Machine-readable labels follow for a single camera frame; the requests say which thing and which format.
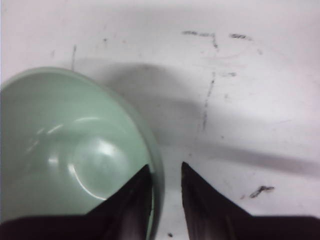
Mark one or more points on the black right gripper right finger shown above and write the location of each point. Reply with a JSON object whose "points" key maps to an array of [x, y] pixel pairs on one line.
{"points": [[210, 215]]}

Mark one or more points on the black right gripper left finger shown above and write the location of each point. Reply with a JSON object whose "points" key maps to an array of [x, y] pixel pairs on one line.
{"points": [[123, 216]]}

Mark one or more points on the green bowl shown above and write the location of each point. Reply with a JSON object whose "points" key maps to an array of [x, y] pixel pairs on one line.
{"points": [[67, 144]]}

